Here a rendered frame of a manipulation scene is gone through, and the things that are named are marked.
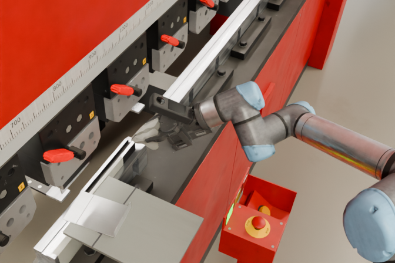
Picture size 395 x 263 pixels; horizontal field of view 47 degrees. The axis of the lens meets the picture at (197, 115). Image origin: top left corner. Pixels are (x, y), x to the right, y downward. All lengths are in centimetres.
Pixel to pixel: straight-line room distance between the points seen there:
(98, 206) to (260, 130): 43
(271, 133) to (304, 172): 141
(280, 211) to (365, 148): 51
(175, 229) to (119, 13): 49
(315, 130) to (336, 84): 203
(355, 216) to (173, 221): 41
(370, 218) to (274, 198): 63
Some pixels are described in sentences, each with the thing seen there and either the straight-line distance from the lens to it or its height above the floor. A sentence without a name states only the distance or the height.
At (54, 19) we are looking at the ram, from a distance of 75.
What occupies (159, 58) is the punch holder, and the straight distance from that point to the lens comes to 112.
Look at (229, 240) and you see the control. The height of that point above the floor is 74.
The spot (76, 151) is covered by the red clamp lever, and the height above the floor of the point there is 126.
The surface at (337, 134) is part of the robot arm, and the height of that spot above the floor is 116.
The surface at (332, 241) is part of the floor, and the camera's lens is 234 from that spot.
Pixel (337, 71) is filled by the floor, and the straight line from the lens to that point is 328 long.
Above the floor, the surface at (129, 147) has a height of 100.
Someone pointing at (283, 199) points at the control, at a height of 75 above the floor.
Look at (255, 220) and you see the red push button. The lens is 133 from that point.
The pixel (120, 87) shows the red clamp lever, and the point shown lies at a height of 131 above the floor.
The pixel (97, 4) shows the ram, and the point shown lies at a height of 148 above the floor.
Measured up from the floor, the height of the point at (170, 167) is 87.
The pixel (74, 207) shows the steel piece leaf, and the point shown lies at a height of 100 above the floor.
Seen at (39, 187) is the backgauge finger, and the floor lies 101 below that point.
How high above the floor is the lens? 190
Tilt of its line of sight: 44 degrees down
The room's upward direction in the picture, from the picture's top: 4 degrees clockwise
